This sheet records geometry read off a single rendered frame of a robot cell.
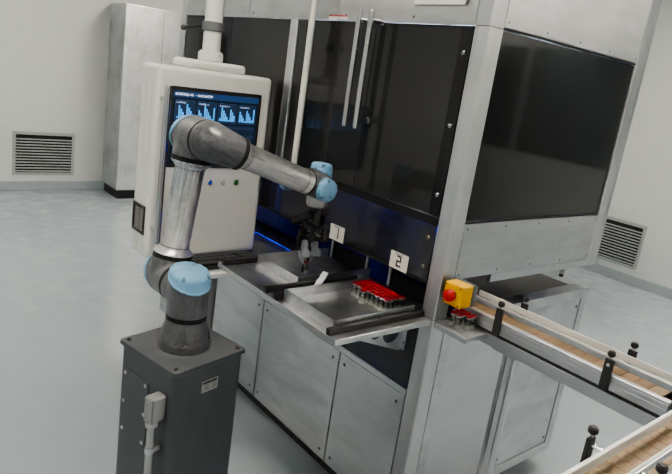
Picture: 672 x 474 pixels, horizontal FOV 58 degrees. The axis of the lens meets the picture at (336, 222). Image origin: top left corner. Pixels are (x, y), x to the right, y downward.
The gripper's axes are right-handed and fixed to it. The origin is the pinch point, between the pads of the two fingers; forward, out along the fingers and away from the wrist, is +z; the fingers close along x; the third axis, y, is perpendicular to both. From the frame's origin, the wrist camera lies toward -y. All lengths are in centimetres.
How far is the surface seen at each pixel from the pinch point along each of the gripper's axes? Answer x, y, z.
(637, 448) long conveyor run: 1, 120, 2
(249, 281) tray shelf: -20.0, -3.3, 7.6
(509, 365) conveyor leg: 34, 68, 15
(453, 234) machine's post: 20, 47, -22
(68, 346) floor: -35, -147, 96
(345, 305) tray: -1.3, 26.0, 7.1
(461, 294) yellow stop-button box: 18, 56, -6
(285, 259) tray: 5.8, -19.4, 7.0
